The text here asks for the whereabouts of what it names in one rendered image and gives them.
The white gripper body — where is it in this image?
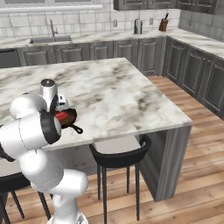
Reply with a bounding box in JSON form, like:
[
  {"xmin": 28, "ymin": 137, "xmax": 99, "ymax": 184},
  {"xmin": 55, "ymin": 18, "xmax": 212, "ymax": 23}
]
[{"xmin": 56, "ymin": 98, "xmax": 70, "ymax": 112}]

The red steak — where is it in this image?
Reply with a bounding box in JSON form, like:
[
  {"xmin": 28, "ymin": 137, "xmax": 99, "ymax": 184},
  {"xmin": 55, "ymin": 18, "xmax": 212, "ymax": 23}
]
[{"xmin": 55, "ymin": 111, "xmax": 68, "ymax": 123}]

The black frying pan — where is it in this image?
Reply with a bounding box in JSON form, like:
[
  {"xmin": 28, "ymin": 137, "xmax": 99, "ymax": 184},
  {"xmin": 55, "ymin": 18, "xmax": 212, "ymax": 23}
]
[{"xmin": 55, "ymin": 108, "xmax": 84, "ymax": 135}]

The grey marble kitchen island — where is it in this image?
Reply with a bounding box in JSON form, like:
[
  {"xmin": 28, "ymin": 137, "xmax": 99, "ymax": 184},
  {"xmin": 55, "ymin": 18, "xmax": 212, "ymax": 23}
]
[{"xmin": 0, "ymin": 57, "xmax": 194, "ymax": 203}]

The steel sink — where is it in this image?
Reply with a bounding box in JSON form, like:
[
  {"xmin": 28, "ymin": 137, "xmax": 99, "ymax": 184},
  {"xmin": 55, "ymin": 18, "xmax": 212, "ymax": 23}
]
[{"xmin": 28, "ymin": 34, "xmax": 73, "ymax": 45}]

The grey base cupboard run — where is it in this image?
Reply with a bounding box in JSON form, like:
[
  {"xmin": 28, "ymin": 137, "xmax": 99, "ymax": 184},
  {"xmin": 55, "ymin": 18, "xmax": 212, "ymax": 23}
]
[
  {"xmin": 163, "ymin": 36, "xmax": 224, "ymax": 121},
  {"xmin": 17, "ymin": 37, "xmax": 167, "ymax": 77}
]

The dark dishwasher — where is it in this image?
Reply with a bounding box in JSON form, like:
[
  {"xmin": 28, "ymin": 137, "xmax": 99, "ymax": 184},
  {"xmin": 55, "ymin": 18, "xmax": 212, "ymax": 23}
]
[{"xmin": 0, "ymin": 47, "xmax": 22, "ymax": 70}]

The steel tap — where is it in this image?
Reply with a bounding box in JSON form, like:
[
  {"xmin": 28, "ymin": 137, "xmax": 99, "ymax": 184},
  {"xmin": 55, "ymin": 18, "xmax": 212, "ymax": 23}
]
[{"xmin": 48, "ymin": 18, "xmax": 59, "ymax": 38}]

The black bar stool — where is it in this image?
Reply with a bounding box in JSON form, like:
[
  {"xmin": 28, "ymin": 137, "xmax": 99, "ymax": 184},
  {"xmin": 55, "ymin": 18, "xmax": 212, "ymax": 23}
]
[
  {"xmin": 0, "ymin": 171, "xmax": 53, "ymax": 224},
  {"xmin": 88, "ymin": 134, "xmax": 152, "ymax": 224}
]

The dark grey jug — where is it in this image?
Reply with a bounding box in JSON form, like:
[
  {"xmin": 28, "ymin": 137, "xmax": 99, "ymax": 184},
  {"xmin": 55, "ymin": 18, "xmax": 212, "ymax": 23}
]
[{"xmin": 133, "ymin": 18, "xmax": 144, "ymax": 35}]

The brown knife block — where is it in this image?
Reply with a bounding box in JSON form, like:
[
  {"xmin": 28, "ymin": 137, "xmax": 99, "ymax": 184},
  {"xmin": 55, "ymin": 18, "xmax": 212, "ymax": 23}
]
[{"xmin": 158, "ymin": 12, "xmax": 171, "ymax": 32}]

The white window frame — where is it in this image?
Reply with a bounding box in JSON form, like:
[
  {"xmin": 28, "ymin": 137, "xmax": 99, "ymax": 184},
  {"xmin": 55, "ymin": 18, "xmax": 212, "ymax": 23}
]
[{"xmin": 0, "ymin": 0, "xmax": 104, "ymax": 14}]

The grey wall cupboard run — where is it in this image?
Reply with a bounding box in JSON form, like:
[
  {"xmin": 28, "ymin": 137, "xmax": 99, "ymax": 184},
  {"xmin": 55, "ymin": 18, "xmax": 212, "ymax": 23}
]
[{"xmin": 113, "ymin": 0, "xmax": 224, "ymax": 16}]

